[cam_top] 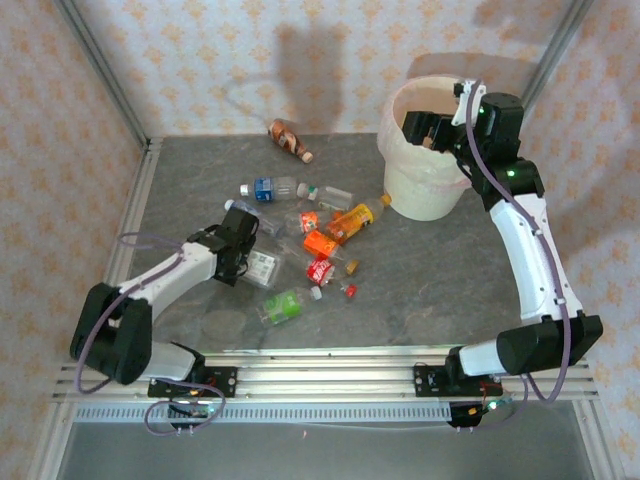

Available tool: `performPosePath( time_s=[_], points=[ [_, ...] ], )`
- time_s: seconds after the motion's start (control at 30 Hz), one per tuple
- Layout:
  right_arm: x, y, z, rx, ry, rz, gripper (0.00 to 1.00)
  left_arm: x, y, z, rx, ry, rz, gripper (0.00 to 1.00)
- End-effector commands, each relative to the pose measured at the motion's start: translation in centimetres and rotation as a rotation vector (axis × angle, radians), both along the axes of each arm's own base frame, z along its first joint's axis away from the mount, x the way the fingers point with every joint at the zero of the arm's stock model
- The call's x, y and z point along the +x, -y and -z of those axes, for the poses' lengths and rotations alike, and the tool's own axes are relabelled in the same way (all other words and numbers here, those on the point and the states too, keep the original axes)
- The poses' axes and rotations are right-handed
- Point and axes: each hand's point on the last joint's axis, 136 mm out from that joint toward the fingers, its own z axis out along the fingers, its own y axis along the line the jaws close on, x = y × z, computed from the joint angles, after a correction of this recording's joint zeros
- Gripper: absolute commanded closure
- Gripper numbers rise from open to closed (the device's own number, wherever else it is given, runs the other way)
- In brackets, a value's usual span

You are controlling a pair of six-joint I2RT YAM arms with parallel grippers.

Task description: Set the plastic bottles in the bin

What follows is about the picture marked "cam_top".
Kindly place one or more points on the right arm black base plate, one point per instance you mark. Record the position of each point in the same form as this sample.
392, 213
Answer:
425, 382

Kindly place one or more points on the blue label clear bottle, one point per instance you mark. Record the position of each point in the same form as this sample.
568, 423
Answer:
264, 190

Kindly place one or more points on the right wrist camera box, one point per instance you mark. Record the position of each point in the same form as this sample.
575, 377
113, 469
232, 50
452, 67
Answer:
467, 100

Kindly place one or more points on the large clear bottle white label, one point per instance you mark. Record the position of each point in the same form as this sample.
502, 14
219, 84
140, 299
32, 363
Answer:
265, 267

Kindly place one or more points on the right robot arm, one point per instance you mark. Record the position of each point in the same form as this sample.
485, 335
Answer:
530, 260

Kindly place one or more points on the small orange label bottle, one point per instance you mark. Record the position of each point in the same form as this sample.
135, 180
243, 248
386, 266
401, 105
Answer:
309, 220

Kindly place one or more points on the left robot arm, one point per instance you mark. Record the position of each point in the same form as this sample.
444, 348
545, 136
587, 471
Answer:
175, 280

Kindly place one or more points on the white plastic bin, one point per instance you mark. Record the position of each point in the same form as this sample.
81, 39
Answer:
420, 195

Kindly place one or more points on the red label cola bottle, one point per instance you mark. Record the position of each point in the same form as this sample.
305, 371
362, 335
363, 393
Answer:
321, 270

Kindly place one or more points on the translucent pink bin liner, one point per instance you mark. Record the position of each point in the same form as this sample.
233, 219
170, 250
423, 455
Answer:
395, 145

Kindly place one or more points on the aluminium mounting rails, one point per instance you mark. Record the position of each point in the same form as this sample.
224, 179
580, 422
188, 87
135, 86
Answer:
325, 380

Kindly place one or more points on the aluminium table side rail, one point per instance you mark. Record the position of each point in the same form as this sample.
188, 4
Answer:
145, 175

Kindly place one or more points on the aluminium frame post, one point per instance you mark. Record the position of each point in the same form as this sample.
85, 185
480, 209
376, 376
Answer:
100, 70
550, 55

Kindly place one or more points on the green label clear bottle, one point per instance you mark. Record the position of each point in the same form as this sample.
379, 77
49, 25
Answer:
285, 305

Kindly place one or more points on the brown coffee bottle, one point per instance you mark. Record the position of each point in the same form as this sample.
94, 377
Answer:
285, 137

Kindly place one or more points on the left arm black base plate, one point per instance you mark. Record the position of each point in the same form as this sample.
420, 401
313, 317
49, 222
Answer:
225, 380

